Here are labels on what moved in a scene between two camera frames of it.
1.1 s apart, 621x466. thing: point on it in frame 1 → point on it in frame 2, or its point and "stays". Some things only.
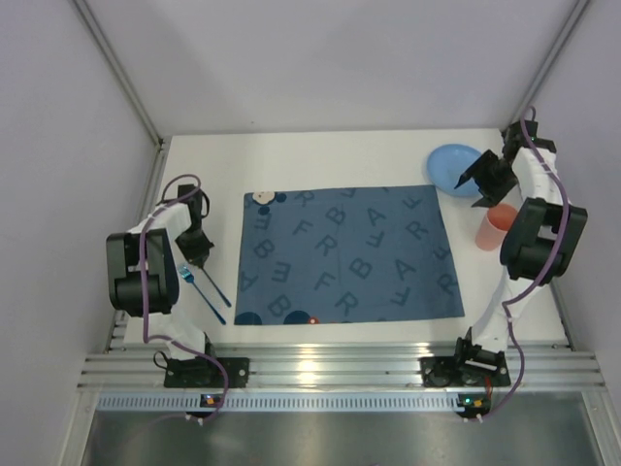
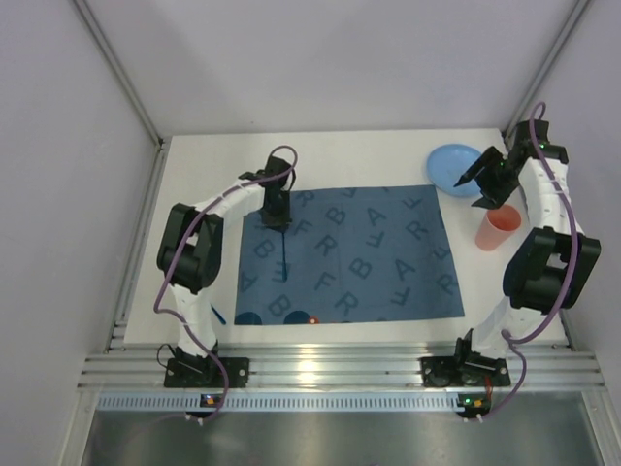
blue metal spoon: [215, 288] → [283, 259]
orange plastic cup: [496, 224] stays
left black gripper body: [195, 248] → [276, 219]
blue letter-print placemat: [344, 255] stays
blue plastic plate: [445, 166] stays
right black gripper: [486, 178] stays
